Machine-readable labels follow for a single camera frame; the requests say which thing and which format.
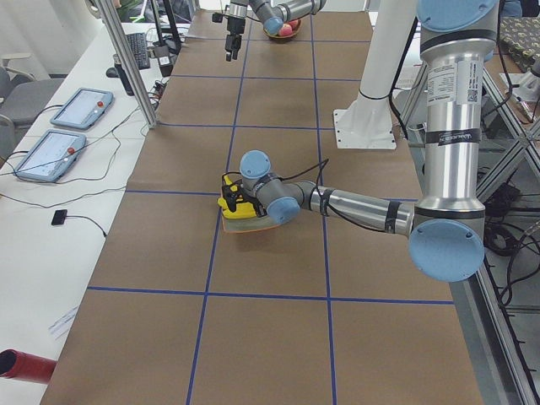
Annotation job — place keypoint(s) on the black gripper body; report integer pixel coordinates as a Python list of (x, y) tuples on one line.
[(233, 24), (253, 202)]

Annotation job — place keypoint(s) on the yellow banana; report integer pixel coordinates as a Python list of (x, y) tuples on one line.
[(226, 181), (244, 210)]

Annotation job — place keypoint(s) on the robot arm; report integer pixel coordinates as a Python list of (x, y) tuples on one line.
[(271, 17), (445, 227)]

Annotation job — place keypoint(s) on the grey square plate orange rim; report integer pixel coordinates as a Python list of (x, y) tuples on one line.
[(278, 206)]

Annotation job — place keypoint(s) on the brown wicker basket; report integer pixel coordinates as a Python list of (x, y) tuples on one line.
[(288, 31)]

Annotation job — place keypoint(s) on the black keyboard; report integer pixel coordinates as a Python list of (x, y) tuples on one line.
[(138, 45)]

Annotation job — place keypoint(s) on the black bottle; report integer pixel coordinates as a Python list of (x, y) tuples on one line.
[(122, 75)]

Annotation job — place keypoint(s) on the upper teach pendant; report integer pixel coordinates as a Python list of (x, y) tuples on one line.
[(84, 108)]

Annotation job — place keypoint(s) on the teach pendant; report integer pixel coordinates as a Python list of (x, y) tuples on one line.
[(51, 156), (84, 108)]

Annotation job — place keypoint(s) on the small black device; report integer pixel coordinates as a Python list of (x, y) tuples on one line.
[(59, 217)]

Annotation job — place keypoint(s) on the lower teach pendant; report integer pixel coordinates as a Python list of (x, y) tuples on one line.
[(51, 156)]

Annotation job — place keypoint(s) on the red tube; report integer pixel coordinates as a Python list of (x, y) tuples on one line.
[(26, 367)]

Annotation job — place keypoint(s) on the aluminium frame post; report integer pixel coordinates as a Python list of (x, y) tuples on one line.
[(115, 30)]

